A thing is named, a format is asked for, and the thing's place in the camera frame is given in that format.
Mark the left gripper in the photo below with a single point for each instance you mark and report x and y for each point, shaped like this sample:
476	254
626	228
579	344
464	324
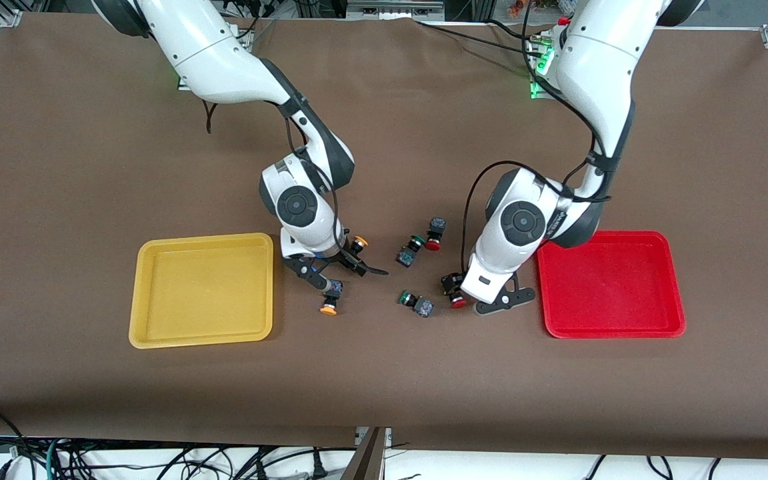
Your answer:
451	284

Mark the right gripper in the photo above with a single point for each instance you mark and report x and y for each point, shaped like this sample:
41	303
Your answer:
347	257

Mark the yellow push button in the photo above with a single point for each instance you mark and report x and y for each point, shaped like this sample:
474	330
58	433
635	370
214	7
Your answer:
360	242
329	306

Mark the red push button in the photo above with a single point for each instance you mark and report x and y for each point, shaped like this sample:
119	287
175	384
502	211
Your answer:
434	230
449	283

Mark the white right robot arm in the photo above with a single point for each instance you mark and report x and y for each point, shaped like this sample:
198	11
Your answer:
210	53

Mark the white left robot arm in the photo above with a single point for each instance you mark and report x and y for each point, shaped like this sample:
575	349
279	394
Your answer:
597	60

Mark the green push button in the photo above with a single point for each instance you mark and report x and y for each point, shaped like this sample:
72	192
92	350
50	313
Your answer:
407	255
424	307

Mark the red plastic tray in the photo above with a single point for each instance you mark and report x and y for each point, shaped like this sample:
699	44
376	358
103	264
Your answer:
614	293

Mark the yellow plastic tray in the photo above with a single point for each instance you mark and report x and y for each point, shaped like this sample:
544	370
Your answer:
204	293

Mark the brown table cover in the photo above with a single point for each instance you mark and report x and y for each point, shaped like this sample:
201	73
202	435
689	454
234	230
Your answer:
410	133

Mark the black power plug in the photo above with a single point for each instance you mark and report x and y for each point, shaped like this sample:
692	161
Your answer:
318	466

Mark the grey metal box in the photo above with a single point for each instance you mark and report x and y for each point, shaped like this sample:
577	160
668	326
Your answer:
394	9

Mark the colourful background clutter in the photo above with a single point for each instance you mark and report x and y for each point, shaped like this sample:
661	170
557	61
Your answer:
537	6

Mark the aluminium frame post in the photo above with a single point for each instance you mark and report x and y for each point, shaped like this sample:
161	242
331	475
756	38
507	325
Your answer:
365	460

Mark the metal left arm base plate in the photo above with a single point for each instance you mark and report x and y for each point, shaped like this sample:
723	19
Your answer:
536	93

